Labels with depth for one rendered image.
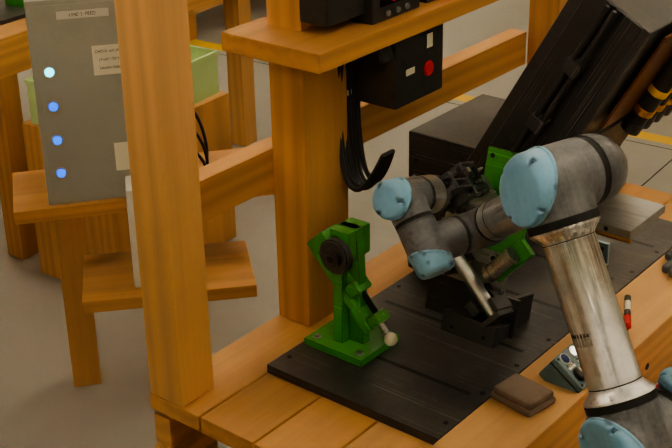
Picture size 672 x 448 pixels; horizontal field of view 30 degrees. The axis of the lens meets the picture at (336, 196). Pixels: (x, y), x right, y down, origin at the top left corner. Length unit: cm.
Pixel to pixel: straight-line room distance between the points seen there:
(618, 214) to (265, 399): 82
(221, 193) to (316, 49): 37
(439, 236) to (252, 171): 47
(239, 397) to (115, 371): 183
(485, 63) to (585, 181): 127
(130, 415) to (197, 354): 163
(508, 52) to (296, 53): 106
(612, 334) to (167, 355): 89
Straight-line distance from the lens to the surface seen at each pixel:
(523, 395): 241
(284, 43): 238
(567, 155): 197
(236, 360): 261
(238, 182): 254
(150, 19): 215
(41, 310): 472
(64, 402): 417
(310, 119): 252
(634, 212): 268
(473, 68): 316
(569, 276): 197
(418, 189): 231
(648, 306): 281
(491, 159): 260
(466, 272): 262
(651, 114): 263
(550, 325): 270
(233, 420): 243
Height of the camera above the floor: 225
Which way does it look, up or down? 24 degrees down
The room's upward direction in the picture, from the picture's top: 1 degrees counter-clockwise
